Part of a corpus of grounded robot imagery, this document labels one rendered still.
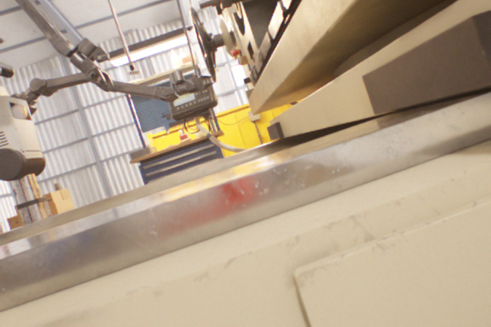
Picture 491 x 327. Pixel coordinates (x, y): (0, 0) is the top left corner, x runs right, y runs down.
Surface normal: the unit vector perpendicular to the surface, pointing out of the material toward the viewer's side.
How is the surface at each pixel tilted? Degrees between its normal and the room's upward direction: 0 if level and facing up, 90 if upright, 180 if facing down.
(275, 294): 90
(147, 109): 90
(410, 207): 90
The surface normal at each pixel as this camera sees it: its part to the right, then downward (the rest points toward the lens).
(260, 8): 0.06, -0.02
